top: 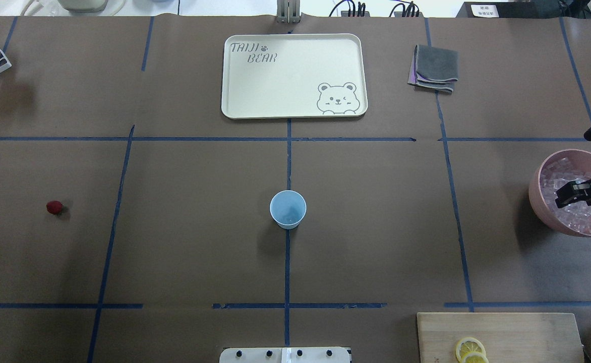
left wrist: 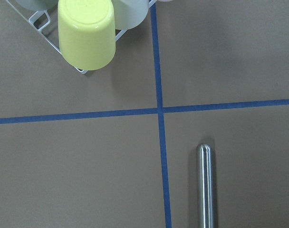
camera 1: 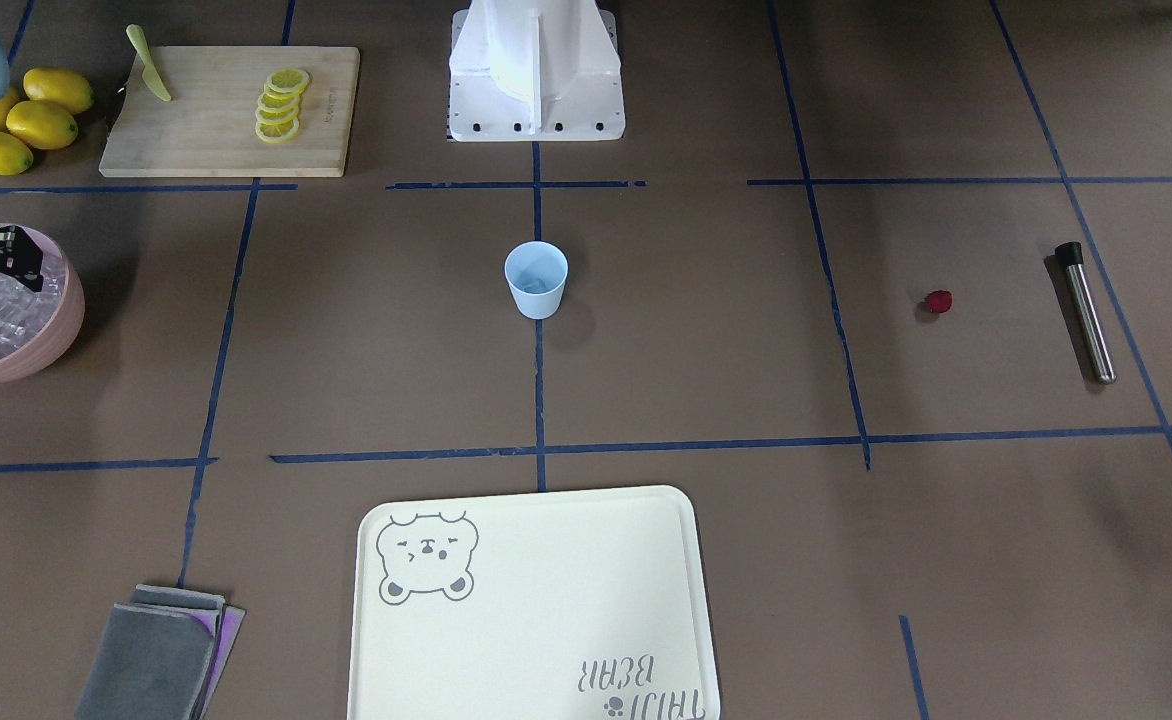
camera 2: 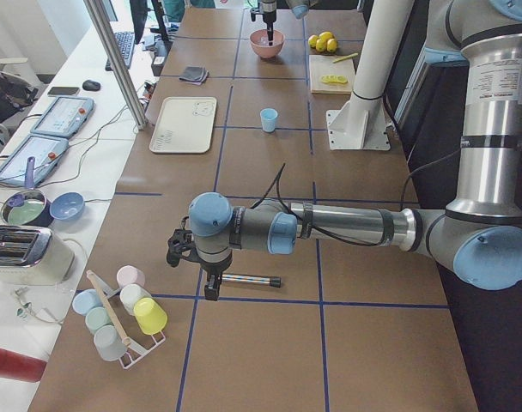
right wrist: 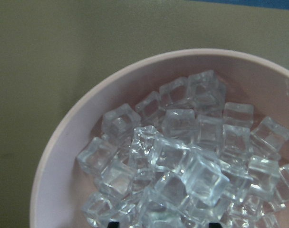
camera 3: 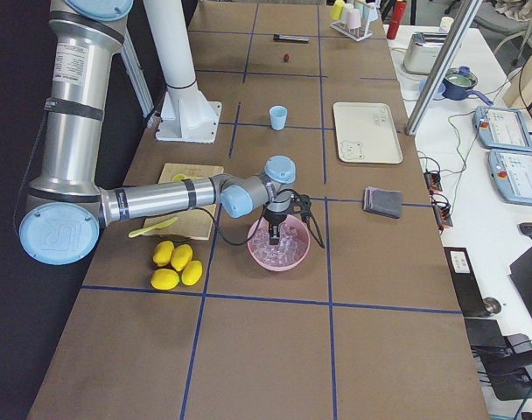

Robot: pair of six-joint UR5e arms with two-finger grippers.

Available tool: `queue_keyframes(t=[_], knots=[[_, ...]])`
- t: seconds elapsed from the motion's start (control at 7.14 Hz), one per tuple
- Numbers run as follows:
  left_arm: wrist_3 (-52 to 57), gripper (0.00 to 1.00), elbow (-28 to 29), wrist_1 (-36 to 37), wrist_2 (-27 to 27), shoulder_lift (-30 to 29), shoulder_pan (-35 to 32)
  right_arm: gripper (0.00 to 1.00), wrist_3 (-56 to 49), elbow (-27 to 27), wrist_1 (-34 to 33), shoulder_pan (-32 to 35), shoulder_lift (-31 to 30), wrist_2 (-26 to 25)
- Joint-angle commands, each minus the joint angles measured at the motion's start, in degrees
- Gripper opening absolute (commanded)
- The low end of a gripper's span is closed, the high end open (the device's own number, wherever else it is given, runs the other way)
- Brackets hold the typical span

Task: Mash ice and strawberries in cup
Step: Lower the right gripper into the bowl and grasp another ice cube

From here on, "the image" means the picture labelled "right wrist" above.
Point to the pile of clear ice cubes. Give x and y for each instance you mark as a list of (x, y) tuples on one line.
[(185, 158)]

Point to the pink bowl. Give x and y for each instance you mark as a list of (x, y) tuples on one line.
[(60, 187)]

